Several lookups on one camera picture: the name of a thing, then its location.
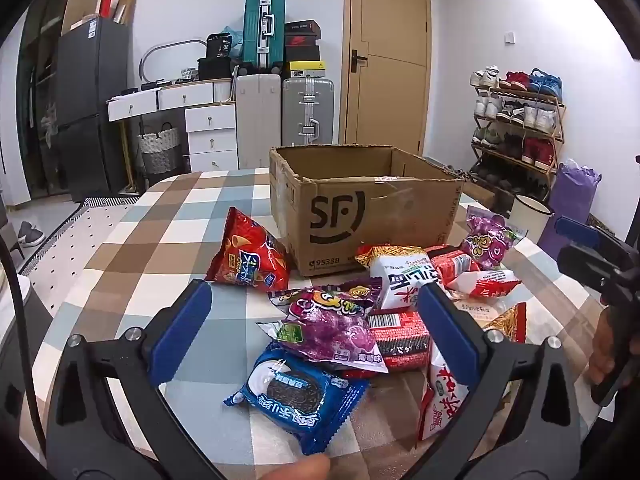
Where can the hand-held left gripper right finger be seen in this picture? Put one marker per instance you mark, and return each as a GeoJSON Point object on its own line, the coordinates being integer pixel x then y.
{"type": "Point", "coordinates": [450, 335]}

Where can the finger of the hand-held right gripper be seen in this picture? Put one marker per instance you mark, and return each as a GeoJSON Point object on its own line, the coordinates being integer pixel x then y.
{"type": "Point", "coordinates": [575, 227]}
{"type": "Point", "coordinates": [590, 262]}

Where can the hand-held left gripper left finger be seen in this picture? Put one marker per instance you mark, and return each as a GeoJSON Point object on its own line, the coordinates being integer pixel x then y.
{"type": "Point", "coordinates": [180, 330]}

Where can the dark red noodle packet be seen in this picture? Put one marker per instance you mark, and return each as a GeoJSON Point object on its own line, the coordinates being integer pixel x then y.
{"type": "Point", "coordinates": [400, 340]}

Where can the large white red noodle packet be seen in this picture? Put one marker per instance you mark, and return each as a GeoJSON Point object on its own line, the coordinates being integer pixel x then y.
{"type": "Point", "coordinates": [445, 400]}

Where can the red white snack packet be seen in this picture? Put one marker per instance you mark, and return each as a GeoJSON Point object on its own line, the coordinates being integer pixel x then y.
{"type": "Point", "coordinates": [490, 282]}

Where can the small red snack packet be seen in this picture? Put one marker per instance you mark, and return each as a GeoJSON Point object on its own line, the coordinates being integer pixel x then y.
{"type": "Point", "coordinates": [452, 262]}

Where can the small purple candy bag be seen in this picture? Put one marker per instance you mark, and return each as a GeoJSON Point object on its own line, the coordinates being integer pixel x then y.
{"type": "Point", "coordinates": [487, 245]}

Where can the red chip bag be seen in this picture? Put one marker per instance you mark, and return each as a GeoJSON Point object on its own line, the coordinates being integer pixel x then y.
{"type": "Point", "coordinates": [245, 255]}

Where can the large purple candy bag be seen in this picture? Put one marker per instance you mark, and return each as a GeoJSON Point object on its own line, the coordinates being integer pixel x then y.
{"type": "Point", "coordinates": [330, 330]}

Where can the brown cardboard box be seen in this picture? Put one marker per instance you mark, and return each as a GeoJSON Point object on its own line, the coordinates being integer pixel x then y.
{"type": "Point", "coordinates": [400, 220]}

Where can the blue cookie packet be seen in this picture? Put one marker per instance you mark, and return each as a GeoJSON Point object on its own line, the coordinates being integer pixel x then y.
{"type": "Point", "coordinates": [300, 400]}

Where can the person's right hand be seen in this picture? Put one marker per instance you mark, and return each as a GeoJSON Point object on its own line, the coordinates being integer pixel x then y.
{"type": "Point", "coordinates": [600, 350]}

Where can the person's left hand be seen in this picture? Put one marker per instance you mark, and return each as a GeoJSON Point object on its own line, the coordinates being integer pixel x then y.
{"type": "Point", "coordinates": [295, 467]}

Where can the purple gift bag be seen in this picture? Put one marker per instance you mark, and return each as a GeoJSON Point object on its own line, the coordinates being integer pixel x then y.
{"type": "Point", "coordinates": [570, 210]}

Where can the white enamel bucket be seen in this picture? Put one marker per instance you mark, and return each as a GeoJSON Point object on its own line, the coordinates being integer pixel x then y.
{"type": "Point", "coordinates": [530, 220]}

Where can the plaid cloth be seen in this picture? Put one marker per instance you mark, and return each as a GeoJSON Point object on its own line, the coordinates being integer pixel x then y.
{"type": "Point", "coordinates": [150, 240]}

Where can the small brown box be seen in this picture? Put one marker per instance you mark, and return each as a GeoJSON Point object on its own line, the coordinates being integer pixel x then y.
{"type": "Point", "coordinates": [480, 192]}

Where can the wooden shoe rack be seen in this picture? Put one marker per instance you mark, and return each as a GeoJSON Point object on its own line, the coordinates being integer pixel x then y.
{"type": "Point", "coordinates": [559, 120]}

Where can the shoe rack with shoes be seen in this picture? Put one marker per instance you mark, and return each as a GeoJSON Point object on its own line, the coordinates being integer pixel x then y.
{"type": "Point", "coordinates": [537, 115]}

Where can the beige patterned rug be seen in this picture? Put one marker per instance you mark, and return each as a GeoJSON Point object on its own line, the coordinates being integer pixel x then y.
{"type": "Point", "coordinates": [65, 240]}

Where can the grey slipper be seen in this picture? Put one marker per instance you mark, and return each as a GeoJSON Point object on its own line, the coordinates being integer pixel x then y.
{"type": "Point", "coordinates": [29, 234]}

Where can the woven laundry basket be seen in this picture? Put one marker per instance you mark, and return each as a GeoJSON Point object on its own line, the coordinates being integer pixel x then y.
{"type": "Point", "coordinates": [159, 150]}

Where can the white drawer cabinet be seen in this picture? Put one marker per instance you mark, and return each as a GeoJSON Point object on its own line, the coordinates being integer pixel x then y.
{"type": "Point", "coordinates": [210, 135]}

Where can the beige suitcase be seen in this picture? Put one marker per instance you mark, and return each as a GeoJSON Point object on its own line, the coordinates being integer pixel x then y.
{"type": "Point", "coordinates": [257, 120]}

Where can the white drawer desk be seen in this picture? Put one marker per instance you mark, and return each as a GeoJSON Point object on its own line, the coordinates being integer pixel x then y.
{"type": "Point", "coordinates": [150, 100]}

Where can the dark grey fridge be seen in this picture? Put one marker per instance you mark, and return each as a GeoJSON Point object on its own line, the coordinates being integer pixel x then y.
{"type": "Point", "coordinates": [90, 110]}

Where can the wooden door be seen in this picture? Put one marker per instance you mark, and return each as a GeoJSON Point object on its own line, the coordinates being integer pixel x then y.
{"type": "Point", "coordinates": [387, 60]}

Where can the grey suitcase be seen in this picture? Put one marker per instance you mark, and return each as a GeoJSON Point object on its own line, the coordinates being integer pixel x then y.
{"type": "Point", "coordinates": [307, 110]}

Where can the striped bowl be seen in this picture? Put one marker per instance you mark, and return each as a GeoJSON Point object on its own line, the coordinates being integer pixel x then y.
{"type": "Point", "coordinates": [189, 74]}

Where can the black storage box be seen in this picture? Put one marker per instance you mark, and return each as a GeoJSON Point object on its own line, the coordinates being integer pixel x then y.
{"type": "Point", "coordinates": [215, 68]}

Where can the metal hoop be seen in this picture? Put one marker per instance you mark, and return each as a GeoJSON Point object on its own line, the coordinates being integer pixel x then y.
{"type": "Point", "coordinates": [150, 52]}

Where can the dark glass cabinet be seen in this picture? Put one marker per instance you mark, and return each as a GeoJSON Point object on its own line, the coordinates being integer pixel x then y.
{"type": "Point", "coordinates": [40, 85]}

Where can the black printed bag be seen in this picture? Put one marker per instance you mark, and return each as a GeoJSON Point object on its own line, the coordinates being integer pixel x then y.
{"type": "Point", "coordinates": [220, 45]}

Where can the light blue plastic bag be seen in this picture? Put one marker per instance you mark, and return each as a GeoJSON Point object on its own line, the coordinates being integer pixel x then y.
{"type": "Point", "coordinates": [236, 35]}

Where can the teal suitcase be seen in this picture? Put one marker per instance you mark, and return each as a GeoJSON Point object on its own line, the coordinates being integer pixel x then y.
{"type": "Point", "coordinates": [262, 30]}

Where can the red black shoe box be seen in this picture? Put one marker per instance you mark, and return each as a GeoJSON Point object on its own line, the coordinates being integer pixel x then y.
{"type": "Point", "coordinates": [301, 41]}

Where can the folded cardboard piece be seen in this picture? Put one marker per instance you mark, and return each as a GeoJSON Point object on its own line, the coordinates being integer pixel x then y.
{"type": "Point", "coordinates": [127, 5]}

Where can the red flat package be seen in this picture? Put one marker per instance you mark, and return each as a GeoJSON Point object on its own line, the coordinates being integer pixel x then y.
{"type": "Point", "coordinates": [106, 2]}

